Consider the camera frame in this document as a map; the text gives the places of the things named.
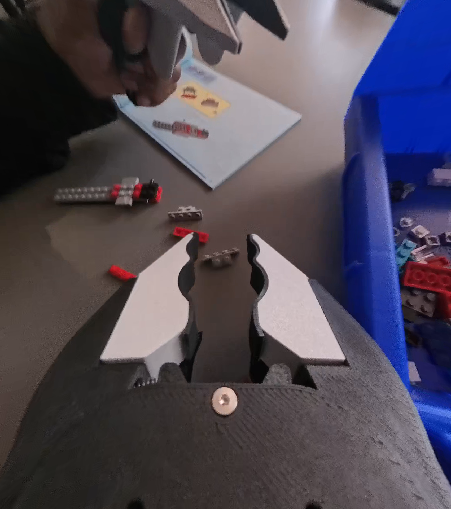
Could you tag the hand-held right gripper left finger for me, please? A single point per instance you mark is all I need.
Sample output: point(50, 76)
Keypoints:
point(149, 318)

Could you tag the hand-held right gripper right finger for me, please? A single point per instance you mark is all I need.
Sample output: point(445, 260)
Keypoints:
point(301, 318)

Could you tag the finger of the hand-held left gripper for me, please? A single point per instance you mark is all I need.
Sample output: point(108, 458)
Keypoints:
point(265, 14)
point(205, 24)

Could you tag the red toy plate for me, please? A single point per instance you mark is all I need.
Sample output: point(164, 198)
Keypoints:
point(181, 232)
point(121, 272)

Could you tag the grey bracket toy brick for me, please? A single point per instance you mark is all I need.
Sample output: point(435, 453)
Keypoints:
point(219, 259)
point(183, 215)

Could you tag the blue plastic bin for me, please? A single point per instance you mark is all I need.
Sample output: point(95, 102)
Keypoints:
point(368, 238)

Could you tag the pile of toy bricks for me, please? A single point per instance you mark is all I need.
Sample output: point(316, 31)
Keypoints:
point(432, 278)

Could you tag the grey plate with red bricks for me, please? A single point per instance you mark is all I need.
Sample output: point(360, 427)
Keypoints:
point(78, 195)

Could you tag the person's left forearm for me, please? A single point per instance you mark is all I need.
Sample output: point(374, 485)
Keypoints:
point(18, 119)

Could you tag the open instruction booklet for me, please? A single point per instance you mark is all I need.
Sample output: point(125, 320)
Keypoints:
point(249, 131)

